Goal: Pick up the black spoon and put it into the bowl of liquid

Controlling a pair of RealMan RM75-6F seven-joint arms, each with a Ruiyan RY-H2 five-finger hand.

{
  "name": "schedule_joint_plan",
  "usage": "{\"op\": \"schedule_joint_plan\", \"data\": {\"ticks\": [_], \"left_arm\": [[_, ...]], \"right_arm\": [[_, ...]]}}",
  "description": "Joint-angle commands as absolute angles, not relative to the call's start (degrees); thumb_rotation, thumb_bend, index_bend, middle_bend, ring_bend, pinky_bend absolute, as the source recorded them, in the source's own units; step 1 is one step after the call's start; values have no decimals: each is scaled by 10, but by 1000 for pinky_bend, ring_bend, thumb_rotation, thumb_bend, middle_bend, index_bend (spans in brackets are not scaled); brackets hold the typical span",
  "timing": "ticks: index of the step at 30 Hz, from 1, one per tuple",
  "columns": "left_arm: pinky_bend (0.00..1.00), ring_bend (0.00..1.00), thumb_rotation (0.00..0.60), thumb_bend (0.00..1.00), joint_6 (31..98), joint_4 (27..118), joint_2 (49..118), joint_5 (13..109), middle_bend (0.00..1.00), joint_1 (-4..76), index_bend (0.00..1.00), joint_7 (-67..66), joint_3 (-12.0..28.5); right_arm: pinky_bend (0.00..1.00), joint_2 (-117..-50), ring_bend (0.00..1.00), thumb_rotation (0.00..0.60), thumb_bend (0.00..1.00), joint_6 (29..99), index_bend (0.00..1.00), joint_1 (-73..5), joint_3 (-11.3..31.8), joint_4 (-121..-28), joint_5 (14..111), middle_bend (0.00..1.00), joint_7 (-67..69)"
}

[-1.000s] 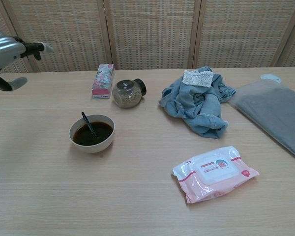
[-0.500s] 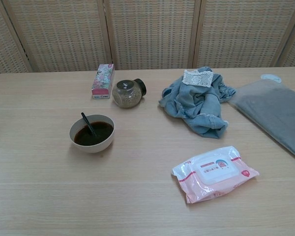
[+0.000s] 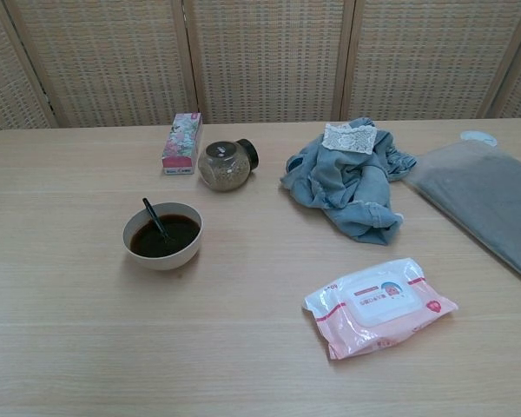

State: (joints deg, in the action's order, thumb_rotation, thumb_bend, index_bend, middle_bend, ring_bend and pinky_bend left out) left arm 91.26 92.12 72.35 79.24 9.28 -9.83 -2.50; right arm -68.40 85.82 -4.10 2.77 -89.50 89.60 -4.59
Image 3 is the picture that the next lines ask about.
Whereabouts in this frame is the pink floral cardboard box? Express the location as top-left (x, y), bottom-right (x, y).
top-left (162, 112), bottom-right (203, 176)

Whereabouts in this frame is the black plastic spoon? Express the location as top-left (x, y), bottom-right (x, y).
top-left (142, 197), bottom-right (175, 244)

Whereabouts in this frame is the cup of dark coffee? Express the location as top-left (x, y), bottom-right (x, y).
top-left (122, 201), bottom-right (204, 272)

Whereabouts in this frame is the grey garment in plastic bag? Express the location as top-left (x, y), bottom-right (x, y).
top-left (406, 139), bottom-right (521, 288)

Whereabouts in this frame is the crumpled blue denim garment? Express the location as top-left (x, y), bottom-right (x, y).
top-left (279, 122), bottom-right (418, 247)

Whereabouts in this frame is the pink wet wipes pack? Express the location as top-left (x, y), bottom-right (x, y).
top-left (302, 257), bottom-right (459, 361)

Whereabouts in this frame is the woven bamboo folding screen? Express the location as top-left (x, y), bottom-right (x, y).
top-left (0, 0), bottom-right (521, 136)

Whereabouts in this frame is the white round disc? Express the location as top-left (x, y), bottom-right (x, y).
top-left (459, 130), bottom-right (499, 147)

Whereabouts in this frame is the glass jar with black lid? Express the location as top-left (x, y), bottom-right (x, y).
top-left (197, 138), bottom-right (260, 193)

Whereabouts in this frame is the white lace patch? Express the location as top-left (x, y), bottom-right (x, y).
top-left (320, 122), bottom-right (378, 156)

